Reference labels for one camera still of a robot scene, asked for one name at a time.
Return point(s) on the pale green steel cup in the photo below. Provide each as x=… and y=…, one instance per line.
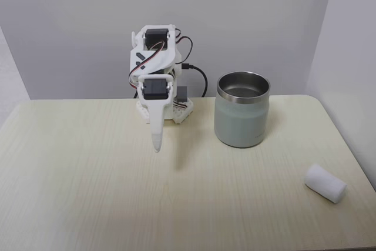
x=241, y=121

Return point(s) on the grey power plug block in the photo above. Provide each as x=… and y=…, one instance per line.
x=182, y=93

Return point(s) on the white gauze dressing roll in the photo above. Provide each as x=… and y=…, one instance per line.
x=324, y=183

